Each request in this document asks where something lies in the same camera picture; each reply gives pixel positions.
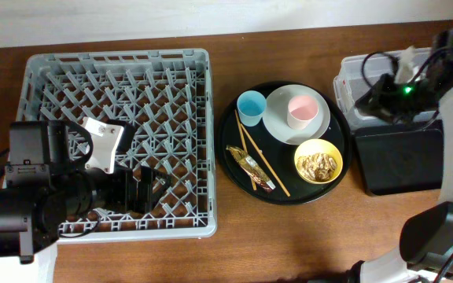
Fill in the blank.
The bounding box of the white tissue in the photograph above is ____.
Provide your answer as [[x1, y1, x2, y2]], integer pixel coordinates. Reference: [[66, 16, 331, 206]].
[[394, 46, 431, 84]]

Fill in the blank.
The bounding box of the round black tray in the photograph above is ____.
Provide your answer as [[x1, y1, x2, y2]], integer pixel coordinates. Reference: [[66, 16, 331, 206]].
[[215, 81, 352, 205]]

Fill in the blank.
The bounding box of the pink plastic cup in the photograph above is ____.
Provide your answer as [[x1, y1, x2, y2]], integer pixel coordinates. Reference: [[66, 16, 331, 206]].
[[287, 95, 319, 130]]

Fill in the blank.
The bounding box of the white round plate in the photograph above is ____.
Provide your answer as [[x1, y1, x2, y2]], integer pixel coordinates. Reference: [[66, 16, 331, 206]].
[[263, 84, 331, 145]]

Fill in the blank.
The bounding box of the grey dishwasher rack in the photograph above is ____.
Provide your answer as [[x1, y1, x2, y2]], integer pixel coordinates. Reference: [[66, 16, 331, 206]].
[[17, 49, 217, 244]]

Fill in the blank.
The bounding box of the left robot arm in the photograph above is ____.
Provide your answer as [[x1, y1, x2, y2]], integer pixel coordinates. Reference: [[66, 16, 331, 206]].
[[0, 118, 172, 282]]

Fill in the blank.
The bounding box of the wooden chopstick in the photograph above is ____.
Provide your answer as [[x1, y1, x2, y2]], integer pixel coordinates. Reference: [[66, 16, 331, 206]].
[[234, 110, 257, 191], [240, 124, 291, 197]]

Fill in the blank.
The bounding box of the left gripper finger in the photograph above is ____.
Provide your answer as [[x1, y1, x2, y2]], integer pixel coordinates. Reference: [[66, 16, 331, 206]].
[[138, 166, 171, 197], [134, 179, 155, 214]]

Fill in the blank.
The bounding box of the blue plastic cup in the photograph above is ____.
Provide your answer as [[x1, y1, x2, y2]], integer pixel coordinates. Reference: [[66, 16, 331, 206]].
[[237, 90, 267, 127]]

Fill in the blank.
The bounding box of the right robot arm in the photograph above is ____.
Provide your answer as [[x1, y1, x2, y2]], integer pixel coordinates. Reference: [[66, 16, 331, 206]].
[[328, 28, 453, 282]]

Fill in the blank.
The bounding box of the black rectangular bin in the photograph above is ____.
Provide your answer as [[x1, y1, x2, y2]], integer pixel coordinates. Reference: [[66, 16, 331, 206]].
[[353, 120, 444, 196]]

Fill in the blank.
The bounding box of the yellow bowl with scraps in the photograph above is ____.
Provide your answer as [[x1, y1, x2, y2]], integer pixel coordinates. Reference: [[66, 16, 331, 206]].
[[294, 139, 344, 185]]

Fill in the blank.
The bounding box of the clear plastic bin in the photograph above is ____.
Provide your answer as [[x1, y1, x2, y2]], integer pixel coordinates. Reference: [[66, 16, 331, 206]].
[[333, 45, 453, 131]]

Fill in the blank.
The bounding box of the gold coffee sachet wrapper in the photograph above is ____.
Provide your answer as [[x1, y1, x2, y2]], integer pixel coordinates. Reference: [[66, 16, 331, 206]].
[[226, 145, 276, 193]]

